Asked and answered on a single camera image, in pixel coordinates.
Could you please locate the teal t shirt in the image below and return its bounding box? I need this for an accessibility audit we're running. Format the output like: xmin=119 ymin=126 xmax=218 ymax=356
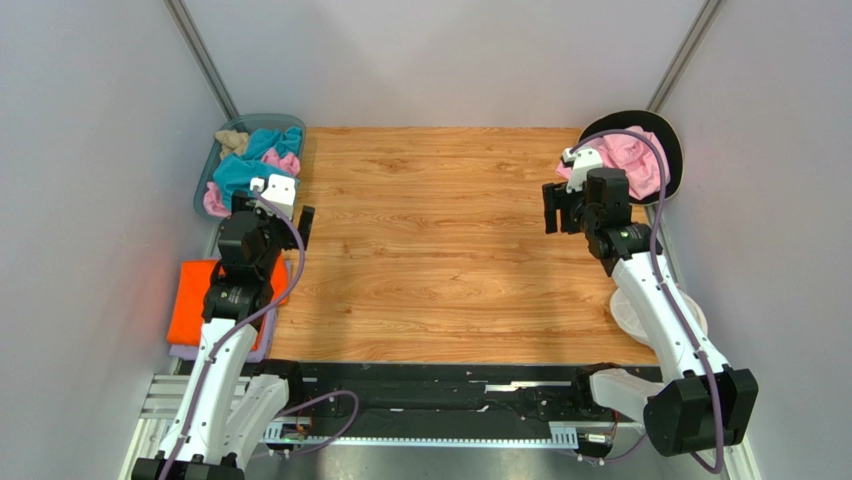
xmin=204 ymin=127 xmax=304 ymax=217

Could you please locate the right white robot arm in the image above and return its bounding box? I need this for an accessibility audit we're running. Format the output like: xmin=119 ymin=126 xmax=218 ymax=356
xmin=542 ymin=168 xmax=759 ymax=457

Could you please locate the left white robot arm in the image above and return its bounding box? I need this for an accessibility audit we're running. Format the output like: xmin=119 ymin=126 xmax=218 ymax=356
xmin=131 ymin=198 xmax=315 ymax=479

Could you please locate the pink t shirt on tray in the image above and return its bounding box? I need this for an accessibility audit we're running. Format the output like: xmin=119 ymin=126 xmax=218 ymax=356
xmin=585 ymin=134 xmax=661 ymax=203

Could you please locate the pink t shirt in bin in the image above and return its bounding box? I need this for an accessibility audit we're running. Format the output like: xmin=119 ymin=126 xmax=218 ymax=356
xmin=203 ymin=148 xmax=301 ymax=218

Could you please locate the black round tray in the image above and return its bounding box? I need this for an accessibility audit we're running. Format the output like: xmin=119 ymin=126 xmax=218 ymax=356
xmin=580 ymin=110 xmax=684 ymax=206

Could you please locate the beige t shirt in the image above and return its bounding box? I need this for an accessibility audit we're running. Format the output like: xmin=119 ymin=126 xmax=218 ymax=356
xmin=214 ymin=130 xmax=250 ymax=159

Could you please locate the translucent grey plastic bin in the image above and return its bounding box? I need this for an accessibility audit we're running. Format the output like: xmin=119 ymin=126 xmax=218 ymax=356
xmin=193 ymin=113 xmax=308 ymax=220

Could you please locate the folded orange t shirt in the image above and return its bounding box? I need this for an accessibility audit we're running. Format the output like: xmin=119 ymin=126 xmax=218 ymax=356
xmin=167 ymin=256 xmax=292 ymax=359

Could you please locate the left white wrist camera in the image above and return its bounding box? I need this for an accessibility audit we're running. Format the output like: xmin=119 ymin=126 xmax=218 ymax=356
xmin=250 ymin=174 xmax=299 ymax=209

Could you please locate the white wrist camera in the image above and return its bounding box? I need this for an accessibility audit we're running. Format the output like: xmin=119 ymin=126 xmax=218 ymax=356
xmin=250 ymin=174 xmax=299 ymax=209
xmin=558 ymin=147 xmax=603 ymax=193

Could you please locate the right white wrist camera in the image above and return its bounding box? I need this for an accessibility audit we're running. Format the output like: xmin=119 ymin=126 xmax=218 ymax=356
xmin=558 ymin=147 xmax=603 ymax=193

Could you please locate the right aluminium wall profile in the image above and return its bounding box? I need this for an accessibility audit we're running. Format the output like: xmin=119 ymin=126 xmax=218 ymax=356
xmin=647 ymin=0 xmax=725 ymax=113

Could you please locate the aluminium wall profile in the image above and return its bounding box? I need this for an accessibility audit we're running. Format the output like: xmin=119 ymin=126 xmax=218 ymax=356
xmin=163 ymin=0 xmax=239 ymax=120
xmin=647 ymin=0 xmax=725 ymax=113

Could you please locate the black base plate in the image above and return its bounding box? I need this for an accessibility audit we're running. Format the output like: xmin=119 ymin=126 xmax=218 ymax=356
xmin=178 ymin=359 xmax=667 ymax=441

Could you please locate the aluminium frame rail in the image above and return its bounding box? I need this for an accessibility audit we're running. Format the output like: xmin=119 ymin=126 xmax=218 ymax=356
xmin=119 ymin=372 xmax=763 ymax=480

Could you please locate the left aluminium wall profile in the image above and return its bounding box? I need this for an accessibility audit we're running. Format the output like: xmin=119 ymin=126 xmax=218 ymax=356
xmin=163 ymin=0 xmax=239 ymax=120

